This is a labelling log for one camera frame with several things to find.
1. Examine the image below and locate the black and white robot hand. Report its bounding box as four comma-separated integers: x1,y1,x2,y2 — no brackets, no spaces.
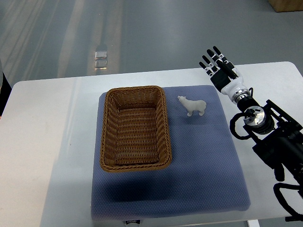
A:
199,46,250,103

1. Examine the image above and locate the white bear figurine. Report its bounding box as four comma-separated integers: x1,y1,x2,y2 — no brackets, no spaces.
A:
178,96,206,117

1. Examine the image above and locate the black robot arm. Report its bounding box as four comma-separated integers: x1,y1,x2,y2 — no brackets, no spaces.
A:
230,88,303,195

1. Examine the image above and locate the brown wicker basket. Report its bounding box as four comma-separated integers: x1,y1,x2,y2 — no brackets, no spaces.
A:
99,86,172,173

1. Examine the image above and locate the wooden box corner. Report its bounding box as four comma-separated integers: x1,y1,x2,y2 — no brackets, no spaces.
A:
268,0,303,12

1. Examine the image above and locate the metal floor socket plate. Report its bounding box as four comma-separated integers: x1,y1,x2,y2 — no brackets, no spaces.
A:
95,50,107,70

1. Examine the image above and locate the dark object at left edge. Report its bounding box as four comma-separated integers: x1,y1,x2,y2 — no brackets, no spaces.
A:
0,62,12,116

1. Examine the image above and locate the black cable loop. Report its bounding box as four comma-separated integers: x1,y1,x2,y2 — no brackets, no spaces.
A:
273,182,303,223

